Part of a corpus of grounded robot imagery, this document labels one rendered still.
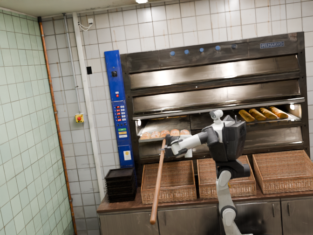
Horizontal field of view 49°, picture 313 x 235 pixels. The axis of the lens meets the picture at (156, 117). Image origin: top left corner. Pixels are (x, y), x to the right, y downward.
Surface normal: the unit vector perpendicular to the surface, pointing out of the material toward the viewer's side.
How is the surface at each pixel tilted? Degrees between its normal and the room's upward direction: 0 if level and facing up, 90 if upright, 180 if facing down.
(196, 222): 90
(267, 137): 70
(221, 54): 90
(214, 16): 90
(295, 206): 90
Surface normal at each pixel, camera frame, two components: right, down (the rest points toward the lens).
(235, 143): -0.54, 0.21
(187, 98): -0.11, -0.18
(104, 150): -0.07, 0.17
